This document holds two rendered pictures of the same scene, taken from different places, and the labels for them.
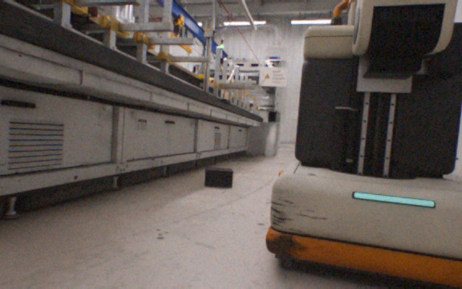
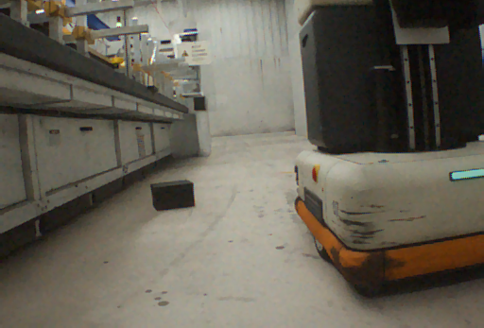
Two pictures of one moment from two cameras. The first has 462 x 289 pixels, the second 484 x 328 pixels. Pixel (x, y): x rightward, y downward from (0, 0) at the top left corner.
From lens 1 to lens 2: 0.34 m
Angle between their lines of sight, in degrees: 15
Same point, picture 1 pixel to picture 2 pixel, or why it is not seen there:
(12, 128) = not seen: outside the picture
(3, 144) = not seen: outside the picture
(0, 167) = not seen: outside the picture
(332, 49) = not seen: outside the picture
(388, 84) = (427, 34)
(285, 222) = (374, 236)
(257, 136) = (182, 131)
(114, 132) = (24, 155)
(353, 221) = (454, 210)
